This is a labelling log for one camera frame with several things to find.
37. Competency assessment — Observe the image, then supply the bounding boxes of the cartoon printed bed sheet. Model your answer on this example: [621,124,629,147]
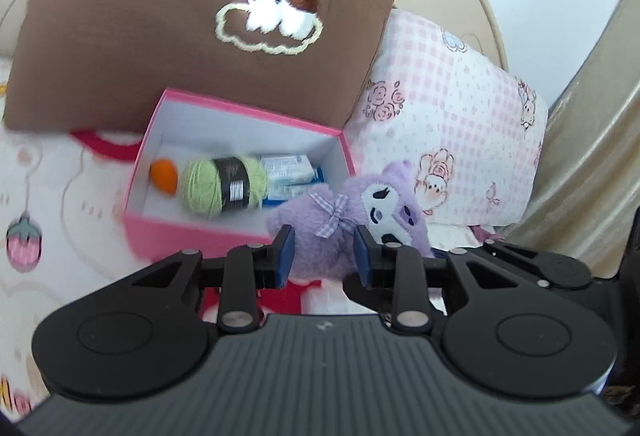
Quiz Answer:
[0,56,516,422]

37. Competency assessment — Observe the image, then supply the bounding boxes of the pink cardboard box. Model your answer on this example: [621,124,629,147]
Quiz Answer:
[122,87,358,262]

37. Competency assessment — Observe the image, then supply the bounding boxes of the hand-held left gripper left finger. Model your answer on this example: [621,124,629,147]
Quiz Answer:
[130,223,296,334]

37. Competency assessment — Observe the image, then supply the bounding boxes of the pink floral pillow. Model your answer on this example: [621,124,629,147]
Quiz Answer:
[345,9,548,229]

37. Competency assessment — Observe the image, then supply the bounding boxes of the brown embroidered pillow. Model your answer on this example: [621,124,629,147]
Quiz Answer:
[2,0,405,132]

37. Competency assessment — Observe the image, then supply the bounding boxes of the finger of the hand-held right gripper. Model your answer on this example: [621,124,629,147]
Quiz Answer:
[482,239,551,289]
[342,276,451,319]

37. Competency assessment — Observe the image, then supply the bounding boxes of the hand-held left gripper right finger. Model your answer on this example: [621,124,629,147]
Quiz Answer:
[352,223,526,334]

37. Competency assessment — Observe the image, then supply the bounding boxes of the blue snack packet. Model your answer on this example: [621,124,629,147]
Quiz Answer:
[257,153,326,207]

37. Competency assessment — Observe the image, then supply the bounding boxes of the orange makeup sponge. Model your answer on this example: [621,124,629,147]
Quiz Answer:
[149,159,180,193]

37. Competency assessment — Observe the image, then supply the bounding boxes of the purple plush toy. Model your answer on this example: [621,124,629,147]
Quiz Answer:
[265,159,436,282]

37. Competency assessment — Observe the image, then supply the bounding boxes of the green yarn ball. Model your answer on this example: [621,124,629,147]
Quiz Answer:
[179,155,271,219]

